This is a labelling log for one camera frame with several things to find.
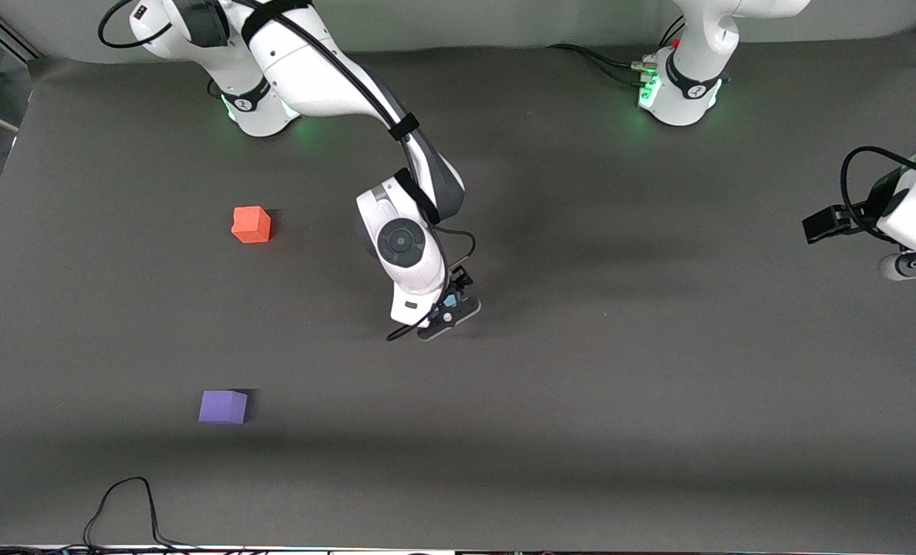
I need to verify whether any orange foam block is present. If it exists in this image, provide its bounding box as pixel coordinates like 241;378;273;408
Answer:
231;206;272;244

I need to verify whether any thin black looped cable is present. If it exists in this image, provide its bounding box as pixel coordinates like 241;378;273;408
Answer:
84;476;197;552

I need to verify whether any purple foam block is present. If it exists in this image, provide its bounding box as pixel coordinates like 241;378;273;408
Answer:
198;390;249;426

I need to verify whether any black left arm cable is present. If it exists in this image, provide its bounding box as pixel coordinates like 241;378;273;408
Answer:
840;146;916;232

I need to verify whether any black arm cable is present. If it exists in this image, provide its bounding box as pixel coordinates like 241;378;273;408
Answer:
98;0;477;341
840;146;916;232

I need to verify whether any dark grey table mat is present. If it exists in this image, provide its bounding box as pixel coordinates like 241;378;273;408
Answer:
0;31;916;552

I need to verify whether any black base cable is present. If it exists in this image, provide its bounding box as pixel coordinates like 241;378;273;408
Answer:
581;50;653;87
545;44;648;70

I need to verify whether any black table edge cable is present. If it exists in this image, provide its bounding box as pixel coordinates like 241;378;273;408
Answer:
0;530;89;555

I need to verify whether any aluminium frame rail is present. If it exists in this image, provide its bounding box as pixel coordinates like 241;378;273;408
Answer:
0;9;44;62

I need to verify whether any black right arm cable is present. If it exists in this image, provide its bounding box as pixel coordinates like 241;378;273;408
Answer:
98;0;477;341

